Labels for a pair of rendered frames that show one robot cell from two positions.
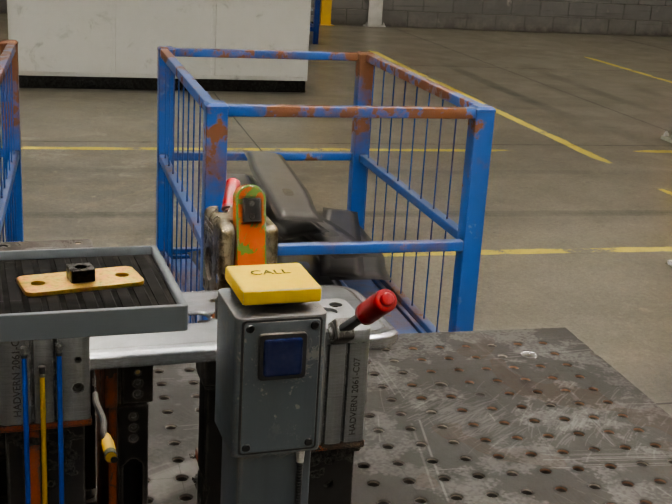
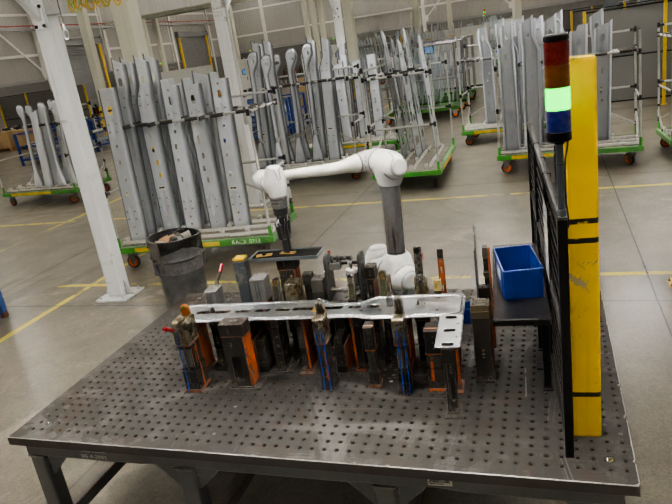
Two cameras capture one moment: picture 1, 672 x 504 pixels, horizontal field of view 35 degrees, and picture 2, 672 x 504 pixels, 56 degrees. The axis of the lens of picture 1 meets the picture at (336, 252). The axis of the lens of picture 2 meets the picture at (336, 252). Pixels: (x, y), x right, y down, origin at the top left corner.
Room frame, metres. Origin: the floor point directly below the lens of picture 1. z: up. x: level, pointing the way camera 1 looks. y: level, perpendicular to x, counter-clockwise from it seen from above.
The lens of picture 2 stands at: (3.06, 2.27, 2.14)
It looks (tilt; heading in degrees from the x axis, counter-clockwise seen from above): 18 degrees down; 215
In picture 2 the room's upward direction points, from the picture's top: 9 degrees counter-clockwise
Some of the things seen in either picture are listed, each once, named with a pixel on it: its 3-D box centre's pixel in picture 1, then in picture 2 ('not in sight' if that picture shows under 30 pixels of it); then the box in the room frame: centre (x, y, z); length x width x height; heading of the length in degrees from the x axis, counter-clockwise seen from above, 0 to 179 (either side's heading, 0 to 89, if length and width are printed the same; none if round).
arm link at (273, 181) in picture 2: not in sight; (274, 180); (0.65, 0.28, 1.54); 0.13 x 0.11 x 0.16; 61
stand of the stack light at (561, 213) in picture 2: not in sight; (559, 137); (1.18, 1.79, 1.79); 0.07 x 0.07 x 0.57
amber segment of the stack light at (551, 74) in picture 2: not in sight; (557, 75); (1.18, 1.79, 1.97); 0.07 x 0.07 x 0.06
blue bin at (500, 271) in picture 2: not in sight; (517, 271); (0.53, 1.44, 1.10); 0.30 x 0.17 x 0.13; 27
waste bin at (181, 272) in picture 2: not in sight; (181, 271); (-0.66, -2.09, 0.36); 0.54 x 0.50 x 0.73; 15
